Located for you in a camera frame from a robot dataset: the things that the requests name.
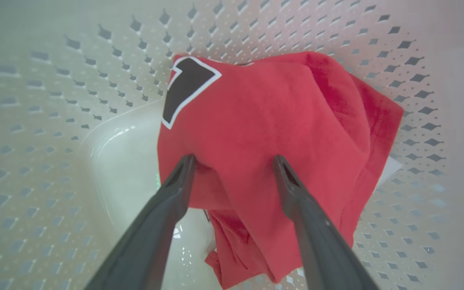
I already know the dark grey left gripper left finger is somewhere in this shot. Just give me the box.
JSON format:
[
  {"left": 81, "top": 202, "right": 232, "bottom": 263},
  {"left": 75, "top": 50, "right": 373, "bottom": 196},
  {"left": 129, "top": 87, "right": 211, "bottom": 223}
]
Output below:
[{"left": 84, "top": 154, "right": 197, "bottom": 290}]

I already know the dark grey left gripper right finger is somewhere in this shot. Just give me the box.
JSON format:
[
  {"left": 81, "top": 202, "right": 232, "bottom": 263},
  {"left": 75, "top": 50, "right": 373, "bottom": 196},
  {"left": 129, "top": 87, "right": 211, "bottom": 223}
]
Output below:
[{"left": 272, "top": 155, "right": 380, "bottom": 290}]

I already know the red shirt with black number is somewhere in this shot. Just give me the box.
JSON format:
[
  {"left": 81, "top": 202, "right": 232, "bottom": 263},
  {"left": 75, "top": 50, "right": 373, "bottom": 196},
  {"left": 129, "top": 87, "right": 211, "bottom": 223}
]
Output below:
[{"left": 157, "top": 51, "right": 405, "bottom": 290}]

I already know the white cloth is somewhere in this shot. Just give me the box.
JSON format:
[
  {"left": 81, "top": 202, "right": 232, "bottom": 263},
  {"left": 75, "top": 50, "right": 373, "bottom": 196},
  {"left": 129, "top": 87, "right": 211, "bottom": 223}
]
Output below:
[{"left": 376, "top": 156, "right": 403, "bottom": 189}]

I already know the white perforated plastic laundry basket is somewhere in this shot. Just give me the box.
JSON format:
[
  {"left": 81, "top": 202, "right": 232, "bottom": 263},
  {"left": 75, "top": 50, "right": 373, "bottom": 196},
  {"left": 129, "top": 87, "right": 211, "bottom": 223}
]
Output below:
[{"left": 0, "top": 0, "right": 464, "bottom": 290}]

